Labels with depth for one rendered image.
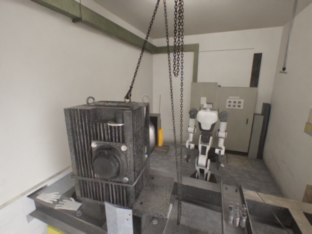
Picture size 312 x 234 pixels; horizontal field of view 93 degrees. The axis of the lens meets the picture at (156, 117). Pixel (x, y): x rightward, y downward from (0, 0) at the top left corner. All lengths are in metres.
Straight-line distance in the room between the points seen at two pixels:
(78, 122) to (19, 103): 0.83
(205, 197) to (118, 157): 1.29
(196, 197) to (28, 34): 2.43
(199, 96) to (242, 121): 1.12
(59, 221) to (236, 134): 3.60
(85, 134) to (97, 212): 0.69
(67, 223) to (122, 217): 0.98
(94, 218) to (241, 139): 3.44
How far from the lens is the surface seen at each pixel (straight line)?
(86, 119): 1.11
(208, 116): 2.23
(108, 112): 1.11
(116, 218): 1.13
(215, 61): 4.10
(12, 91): 1.87
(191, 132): 2.42
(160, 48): 4.30
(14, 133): 1.91
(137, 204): 1.30
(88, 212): 1.61
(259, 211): 2.10
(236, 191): 1.94
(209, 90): 3.85
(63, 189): 2.04
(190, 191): 2.02
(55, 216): 2.10
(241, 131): 4.06
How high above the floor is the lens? 1.79
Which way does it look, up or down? 13 degrees down
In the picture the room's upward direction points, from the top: straight up
